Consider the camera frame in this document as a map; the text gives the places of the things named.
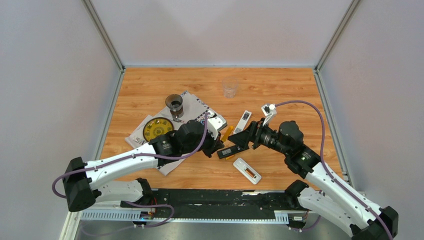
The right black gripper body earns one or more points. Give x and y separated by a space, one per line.
262 136

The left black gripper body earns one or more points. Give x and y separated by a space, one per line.
209 144

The yellow handled screwdriver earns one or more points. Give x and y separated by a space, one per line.
227 133

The black remote control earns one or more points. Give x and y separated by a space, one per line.
229 151

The white remote battery bay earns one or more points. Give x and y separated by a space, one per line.
241 165

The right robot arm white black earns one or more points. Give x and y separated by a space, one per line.
321 190

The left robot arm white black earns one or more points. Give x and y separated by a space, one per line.
86 183

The white slim remote control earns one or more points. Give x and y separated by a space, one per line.
242 122

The patterned white placemat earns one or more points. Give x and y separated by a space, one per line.
188 109

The clear drinking glass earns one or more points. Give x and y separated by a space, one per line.
230 86

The dark smoked glass cup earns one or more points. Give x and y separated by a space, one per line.
174 102

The yellow black plate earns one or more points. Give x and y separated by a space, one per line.
155 127

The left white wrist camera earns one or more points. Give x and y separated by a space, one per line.
215 123

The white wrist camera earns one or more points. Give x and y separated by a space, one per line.
215 123
269 111

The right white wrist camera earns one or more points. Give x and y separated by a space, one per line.
269 111

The pink handled fork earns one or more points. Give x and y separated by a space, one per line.
138 140

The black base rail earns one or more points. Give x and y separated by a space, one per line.
220 204

